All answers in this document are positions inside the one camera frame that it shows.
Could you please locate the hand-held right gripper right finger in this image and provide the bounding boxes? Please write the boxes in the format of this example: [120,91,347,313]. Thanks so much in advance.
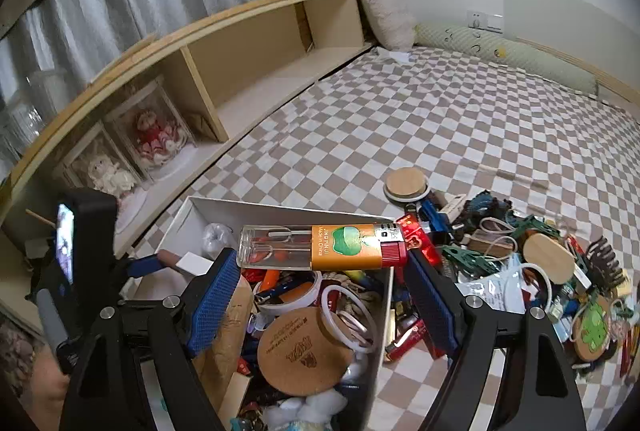
[403,250,587,431]

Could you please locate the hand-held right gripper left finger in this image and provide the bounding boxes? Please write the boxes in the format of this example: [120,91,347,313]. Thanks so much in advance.
[60,247,242,431]

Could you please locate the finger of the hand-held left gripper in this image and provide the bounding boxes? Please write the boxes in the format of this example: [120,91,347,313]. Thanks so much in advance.
[119,251,167,281]

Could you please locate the white cardboard box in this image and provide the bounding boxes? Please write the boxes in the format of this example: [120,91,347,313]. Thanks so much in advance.
[119,195,397,431]

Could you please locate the clear and orange lighter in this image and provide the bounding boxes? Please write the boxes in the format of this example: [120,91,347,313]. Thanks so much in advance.
[237,221,409,273]

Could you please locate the person's left forearm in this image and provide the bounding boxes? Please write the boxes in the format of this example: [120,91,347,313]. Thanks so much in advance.
[0,311,72,431]

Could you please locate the wooden block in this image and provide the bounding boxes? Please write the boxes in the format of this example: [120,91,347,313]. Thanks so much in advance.
[192,277,255,414]

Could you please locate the green plastic clip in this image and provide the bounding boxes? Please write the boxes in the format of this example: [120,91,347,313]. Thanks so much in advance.
[442,244,497,278]

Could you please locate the white plastic bag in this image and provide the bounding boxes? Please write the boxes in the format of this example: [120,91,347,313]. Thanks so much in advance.
[456,267,527,313]

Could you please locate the clear case with white doll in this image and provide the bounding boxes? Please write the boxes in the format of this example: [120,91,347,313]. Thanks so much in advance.
[62,125,141,212]

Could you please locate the white tape roll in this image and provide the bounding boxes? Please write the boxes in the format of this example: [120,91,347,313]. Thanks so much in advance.
[254,270,324,313]

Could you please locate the round cork coaster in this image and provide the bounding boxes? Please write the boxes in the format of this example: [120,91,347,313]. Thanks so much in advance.
[256,306,354,398]

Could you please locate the clear case with red doll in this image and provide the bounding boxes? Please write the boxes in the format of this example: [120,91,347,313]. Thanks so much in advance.
[106,78,197,182]

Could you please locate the round wooden lid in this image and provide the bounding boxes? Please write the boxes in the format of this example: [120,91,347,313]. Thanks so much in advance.
[383,166,431,204]

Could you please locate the oval cork coaster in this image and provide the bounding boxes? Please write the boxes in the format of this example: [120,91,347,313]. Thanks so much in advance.
[522,232,577,285]

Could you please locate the glass jar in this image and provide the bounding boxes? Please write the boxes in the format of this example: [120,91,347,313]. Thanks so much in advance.
[0,67,68,154]

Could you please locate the round coaster with green print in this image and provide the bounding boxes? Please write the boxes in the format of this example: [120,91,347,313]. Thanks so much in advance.
[571,297,620,360]

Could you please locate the long wooden shelf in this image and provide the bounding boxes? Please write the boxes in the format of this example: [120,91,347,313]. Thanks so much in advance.
[0,0,375,327]

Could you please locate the long green bolster pillow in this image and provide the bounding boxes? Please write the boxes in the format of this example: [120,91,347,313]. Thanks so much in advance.
[413,23,600,98]

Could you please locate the white fluffy pillow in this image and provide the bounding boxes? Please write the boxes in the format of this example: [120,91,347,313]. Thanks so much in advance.
[358,0,417,52]

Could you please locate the white ring bangles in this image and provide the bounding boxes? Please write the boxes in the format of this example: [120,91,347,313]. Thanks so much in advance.
[320,283,377,353]

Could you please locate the white cable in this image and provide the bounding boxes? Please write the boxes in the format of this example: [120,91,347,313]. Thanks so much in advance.
[500,262,555,312]

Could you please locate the wall socket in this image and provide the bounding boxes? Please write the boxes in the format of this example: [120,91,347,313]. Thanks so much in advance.
[467,9,504,34]

